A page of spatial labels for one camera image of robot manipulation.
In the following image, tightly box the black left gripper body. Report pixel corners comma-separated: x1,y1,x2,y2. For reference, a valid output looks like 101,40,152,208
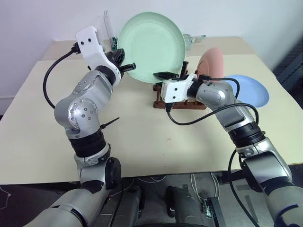
105,48,126,71

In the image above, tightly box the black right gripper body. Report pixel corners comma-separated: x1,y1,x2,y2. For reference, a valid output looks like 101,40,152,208
169,73,190,82

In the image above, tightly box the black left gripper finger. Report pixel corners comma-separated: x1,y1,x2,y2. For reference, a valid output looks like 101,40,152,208
120,62,137,72

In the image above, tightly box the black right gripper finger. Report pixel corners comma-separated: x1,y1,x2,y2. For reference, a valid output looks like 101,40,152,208
180,61,189,78
153,70,177,80

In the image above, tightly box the green plate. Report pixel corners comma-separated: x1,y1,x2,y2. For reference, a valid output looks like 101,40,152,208
117,11,187,84

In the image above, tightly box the brown wooden dish rack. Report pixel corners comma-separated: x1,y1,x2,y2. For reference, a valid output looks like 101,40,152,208
151,83,207,111

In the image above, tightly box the small green clamp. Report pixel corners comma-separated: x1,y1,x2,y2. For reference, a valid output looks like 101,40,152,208
109,35,119,52

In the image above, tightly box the pink plate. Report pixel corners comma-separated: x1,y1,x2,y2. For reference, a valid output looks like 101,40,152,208
196,47,225,79

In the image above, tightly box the clear plastic object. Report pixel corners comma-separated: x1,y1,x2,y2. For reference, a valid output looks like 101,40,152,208
183,33,207,50

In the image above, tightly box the black zip tie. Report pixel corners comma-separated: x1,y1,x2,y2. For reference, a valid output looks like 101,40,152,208
100,117,120,131

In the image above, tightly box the blue plate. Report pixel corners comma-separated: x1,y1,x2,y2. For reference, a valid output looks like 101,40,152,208
223,74,271,109

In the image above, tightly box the dark rounded shape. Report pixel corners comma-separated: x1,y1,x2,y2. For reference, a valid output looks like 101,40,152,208
122,185,145,219
165,185,207,227

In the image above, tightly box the black metal bar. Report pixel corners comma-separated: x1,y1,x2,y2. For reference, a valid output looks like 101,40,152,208
204,195,226,227

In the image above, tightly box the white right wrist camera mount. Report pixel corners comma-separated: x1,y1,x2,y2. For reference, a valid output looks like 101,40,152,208
160,73,198,105

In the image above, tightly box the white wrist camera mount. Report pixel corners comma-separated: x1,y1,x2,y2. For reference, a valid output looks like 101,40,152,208
75,25,123,86
160,73,198,105

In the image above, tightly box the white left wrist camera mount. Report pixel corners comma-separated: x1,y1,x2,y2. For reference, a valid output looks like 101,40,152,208
75,25,123,86

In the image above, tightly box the white upright bracket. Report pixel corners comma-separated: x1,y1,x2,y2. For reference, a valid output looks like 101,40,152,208
102,9,115,39

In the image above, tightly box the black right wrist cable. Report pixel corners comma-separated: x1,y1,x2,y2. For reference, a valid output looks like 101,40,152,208
166,103,260,126

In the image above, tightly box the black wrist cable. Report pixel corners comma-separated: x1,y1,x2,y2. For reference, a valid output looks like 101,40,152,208
43,42,82,109
166,103,260,126

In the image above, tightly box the black right forearm cable loop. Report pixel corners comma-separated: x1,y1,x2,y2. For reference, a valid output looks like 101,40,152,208
197,74,241,101

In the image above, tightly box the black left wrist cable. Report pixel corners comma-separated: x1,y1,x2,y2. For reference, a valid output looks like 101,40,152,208
43,42,82,109

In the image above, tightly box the white floor cable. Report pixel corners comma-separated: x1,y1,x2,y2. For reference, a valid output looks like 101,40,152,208
136,174,167,184
190,173,221,202

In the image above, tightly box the black right upper arm cable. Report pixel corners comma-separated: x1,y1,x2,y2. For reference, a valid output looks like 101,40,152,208
228,147,261,227

